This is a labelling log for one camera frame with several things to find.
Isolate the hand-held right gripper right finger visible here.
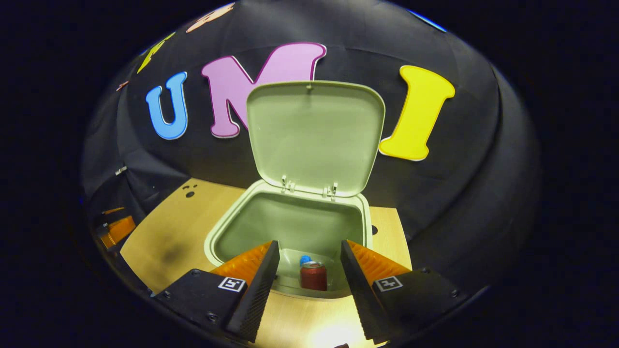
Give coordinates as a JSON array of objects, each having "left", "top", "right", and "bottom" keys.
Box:
[{"left": 340, "top": 239, "right": 467, "bottom": 345}]

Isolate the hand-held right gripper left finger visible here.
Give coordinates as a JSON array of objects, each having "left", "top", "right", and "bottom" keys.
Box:
[{"left": 154, "top": 240, "right": 280, "bottom": 344}]

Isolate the red pop can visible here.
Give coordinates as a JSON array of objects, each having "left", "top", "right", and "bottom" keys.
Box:
[{"left": 300, "top": 261, "right": 328, "bottom": 291}]

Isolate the green desktop garbage bin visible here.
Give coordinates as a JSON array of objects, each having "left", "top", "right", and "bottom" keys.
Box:
[{"left": 204, "top": 80, "right": 386, "bottom": 299}]

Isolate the wooden desktop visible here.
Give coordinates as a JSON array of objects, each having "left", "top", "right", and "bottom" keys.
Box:
[{"left": 120, "top": 177, "right": 413, "bottom": 348}]

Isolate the black backdrop cloth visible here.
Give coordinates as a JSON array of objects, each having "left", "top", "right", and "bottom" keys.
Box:
[{"left": 81, "top": 0, "right": 541, "bottom": 290}]

